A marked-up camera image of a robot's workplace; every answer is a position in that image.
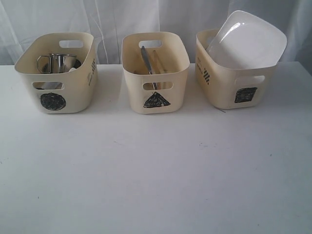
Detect stainless steel table knife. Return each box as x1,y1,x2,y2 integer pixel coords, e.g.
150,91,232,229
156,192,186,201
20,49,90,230
140,45,153,75

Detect stainless steel bowl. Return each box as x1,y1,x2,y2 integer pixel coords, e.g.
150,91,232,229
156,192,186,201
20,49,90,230
41,59,81,74

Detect white square ceramic plate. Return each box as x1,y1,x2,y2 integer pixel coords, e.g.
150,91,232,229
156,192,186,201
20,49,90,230
206,10,287,70

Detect cream bin with triangle mark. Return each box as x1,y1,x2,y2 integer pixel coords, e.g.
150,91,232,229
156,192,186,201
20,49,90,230
122,32,190,114

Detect cream bin with square mark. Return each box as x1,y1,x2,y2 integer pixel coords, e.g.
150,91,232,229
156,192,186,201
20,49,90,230
195,29,277,110

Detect cream bin with circle mark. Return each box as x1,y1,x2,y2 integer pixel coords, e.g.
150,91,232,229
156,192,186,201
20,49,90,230
15,32,98,114

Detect white curtain backdrop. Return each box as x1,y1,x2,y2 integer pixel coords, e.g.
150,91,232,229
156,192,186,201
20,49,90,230
0,0,312,70

